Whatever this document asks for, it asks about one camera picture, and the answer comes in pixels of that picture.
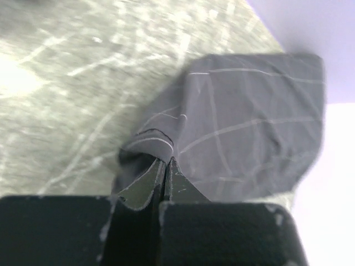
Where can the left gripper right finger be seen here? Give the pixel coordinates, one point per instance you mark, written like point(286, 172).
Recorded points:
point(196, 231)

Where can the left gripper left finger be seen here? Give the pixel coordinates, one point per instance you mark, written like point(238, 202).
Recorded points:
point(132, 234)

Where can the dark grey checked pillowcase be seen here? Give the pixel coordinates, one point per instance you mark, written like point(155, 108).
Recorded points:
point(239, 126)

